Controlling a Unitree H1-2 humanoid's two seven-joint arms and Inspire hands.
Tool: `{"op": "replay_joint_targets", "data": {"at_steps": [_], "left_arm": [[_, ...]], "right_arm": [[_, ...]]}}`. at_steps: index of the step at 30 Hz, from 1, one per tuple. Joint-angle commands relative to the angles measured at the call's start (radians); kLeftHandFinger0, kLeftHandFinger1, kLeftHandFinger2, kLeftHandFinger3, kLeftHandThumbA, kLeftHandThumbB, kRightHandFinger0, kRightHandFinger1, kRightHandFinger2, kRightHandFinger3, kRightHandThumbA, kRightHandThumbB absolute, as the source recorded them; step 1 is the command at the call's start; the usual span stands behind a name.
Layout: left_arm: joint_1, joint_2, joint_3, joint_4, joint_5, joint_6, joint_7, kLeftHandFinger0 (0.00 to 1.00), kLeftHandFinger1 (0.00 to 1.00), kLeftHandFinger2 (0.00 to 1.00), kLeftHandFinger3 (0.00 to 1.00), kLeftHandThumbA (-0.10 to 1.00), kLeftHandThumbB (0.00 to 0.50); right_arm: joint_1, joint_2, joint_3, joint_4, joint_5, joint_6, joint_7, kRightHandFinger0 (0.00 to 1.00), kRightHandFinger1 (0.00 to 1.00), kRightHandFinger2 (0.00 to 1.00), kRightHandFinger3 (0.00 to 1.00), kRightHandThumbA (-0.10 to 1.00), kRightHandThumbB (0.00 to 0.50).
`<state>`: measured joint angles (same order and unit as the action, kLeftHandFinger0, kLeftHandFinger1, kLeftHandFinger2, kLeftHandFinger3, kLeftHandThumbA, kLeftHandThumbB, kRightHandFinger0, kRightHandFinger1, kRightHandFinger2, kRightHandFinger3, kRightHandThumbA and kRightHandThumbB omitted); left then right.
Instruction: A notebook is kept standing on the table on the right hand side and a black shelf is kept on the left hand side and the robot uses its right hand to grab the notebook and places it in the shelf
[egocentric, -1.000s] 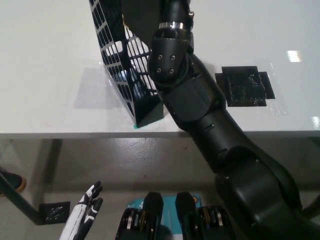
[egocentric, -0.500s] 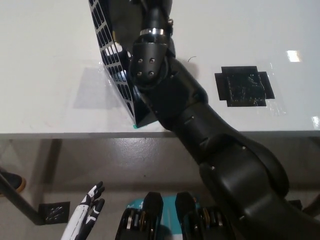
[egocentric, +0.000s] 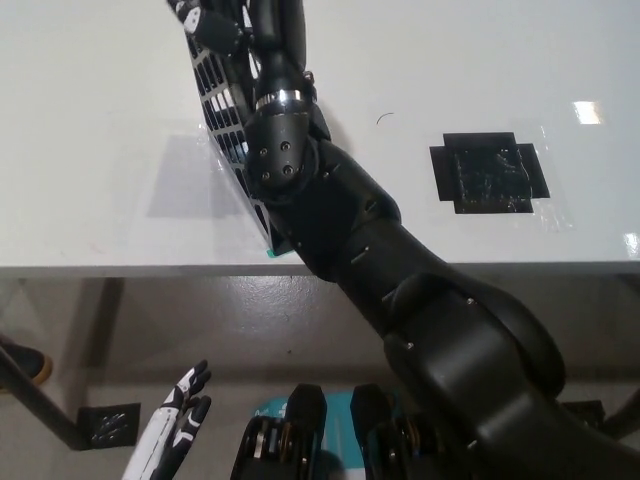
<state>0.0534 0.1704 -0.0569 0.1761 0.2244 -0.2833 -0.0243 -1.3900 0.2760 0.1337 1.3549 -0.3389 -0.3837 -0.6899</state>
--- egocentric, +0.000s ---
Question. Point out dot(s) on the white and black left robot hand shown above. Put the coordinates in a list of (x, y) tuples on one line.
[(170, 425)]

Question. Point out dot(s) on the teal tape strip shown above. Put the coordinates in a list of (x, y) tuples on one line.
[(273, 254)]

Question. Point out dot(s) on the dark shoe with brown sole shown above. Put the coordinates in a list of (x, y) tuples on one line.
[(27, 362)]

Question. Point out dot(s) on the grey table leg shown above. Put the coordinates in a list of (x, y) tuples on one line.
[(100, 325)]

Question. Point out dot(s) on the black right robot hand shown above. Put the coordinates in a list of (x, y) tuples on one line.
[(277, 50)]

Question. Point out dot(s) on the thin curved black thread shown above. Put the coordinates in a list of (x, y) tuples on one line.
[(385, 116)]

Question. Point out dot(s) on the black floor tape patch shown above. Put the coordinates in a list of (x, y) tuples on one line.
[(107, 425)]

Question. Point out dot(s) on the black slanted table leg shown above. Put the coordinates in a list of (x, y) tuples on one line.
[(45, 400), (622, 420)]

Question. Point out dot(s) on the black tape patch on table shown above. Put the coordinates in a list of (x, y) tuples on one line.
[(490, 175)]

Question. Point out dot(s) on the black lattice magazine shelf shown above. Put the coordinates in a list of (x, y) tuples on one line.
[(225, 115)]

